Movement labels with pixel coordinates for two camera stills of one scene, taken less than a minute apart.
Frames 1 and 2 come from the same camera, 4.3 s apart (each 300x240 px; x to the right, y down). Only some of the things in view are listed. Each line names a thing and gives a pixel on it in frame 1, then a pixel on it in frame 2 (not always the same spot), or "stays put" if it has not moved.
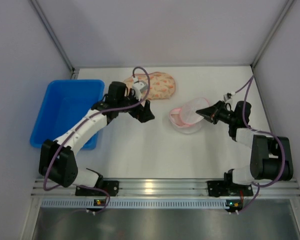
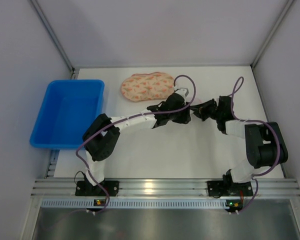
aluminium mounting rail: x=169 y=194 stays put
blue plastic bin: x=65 y=103 stays put
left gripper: x=136 y=109 → x=181 y=110
